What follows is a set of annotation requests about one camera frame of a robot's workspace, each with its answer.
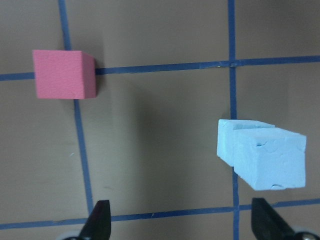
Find light blue foam block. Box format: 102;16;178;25
233;127;307;191
216;119;275;167

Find pink far left foam block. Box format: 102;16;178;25
32;49;97;100

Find brown paper table mat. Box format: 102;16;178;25
0;0;320;240

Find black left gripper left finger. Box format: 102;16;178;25
77;200;111;240

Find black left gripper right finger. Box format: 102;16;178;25
251;198;300;240

